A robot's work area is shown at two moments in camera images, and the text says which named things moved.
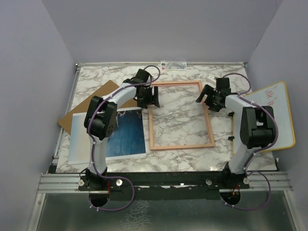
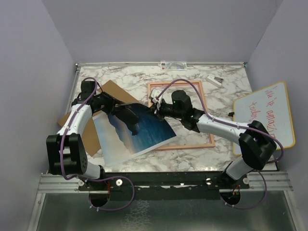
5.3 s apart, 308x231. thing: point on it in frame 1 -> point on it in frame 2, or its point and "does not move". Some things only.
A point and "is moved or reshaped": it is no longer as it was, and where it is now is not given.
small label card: [173, 65] does not move
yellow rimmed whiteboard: [275, 98] does not move
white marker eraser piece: [211, 78] does not move
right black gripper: [209, 90] -> [159, 113]
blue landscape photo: [128, 140] is moved or reshaped
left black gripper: [144, 103] -> [112, 101]
